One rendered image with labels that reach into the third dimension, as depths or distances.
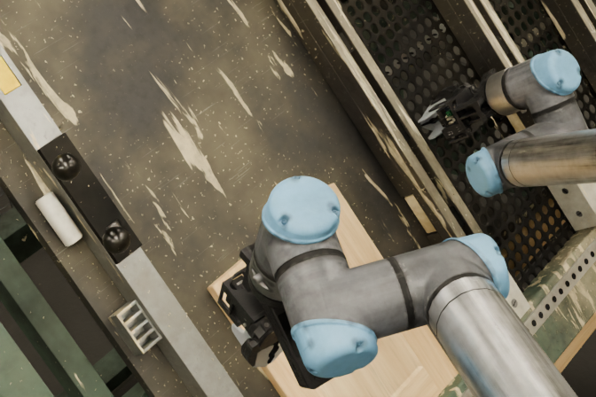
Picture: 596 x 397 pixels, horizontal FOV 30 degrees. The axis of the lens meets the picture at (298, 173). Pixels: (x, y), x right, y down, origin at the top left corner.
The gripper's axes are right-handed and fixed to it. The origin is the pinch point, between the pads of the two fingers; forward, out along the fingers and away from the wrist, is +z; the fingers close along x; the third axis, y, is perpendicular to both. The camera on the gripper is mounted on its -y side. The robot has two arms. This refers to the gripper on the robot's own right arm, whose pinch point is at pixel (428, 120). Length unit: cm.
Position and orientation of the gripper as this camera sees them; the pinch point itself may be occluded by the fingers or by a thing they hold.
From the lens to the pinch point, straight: 207.8
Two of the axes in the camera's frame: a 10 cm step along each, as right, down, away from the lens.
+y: -6.3, 5.1, -5.9
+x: 5.4, 8.3, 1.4
